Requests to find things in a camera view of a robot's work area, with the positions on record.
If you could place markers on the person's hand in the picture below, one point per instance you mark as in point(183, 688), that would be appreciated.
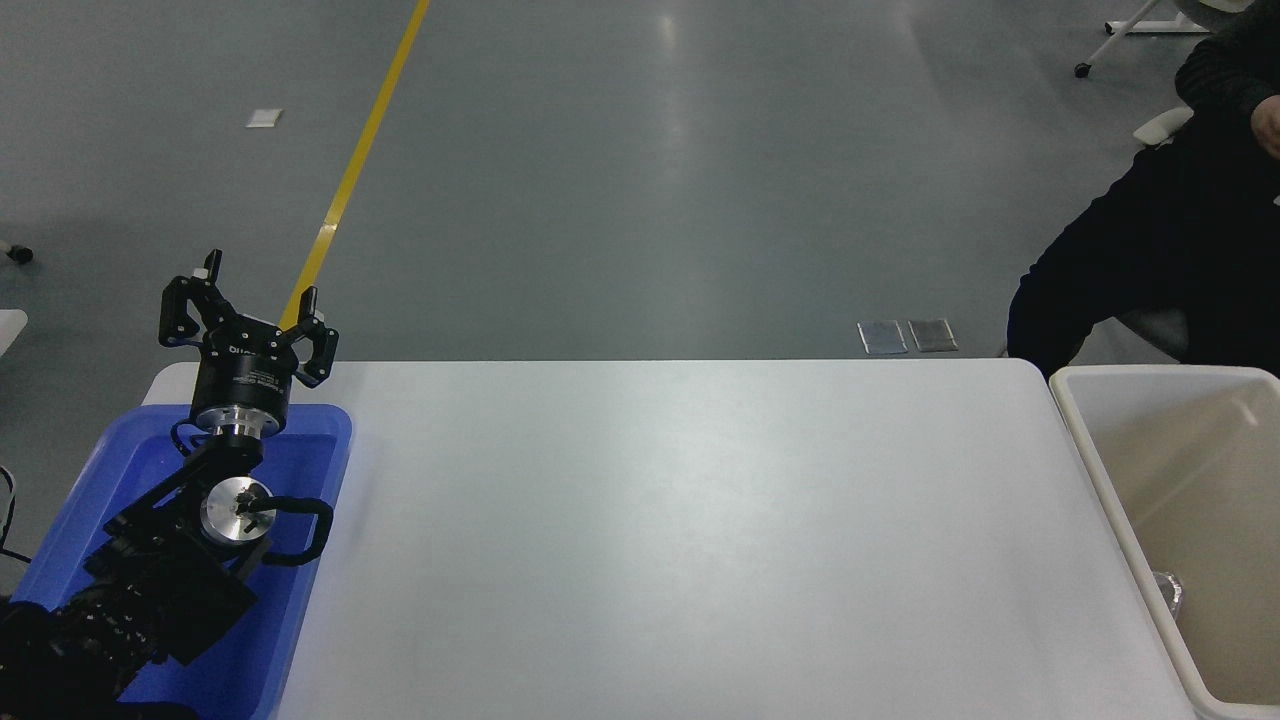
point(1268, 125)

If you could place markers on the black caster wheel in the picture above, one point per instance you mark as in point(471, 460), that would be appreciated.
point(17, 254)

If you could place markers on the person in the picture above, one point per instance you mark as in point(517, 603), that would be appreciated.
point(1130, 250)

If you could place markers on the metal floor plate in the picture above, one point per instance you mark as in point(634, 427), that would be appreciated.
point(881, 337)
point(932, 335)

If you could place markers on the white table corner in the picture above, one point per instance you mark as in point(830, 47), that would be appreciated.
point(10, 328)

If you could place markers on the white wheeled stand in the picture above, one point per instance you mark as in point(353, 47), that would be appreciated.
point(1130, 20)

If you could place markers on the large pale plastic bin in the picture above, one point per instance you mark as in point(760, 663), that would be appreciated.
point(1220, 520)

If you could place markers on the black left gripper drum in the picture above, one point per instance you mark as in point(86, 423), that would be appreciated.
point(245, 375)

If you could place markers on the blue plastic tray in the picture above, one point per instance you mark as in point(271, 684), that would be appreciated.
point(310, 460)

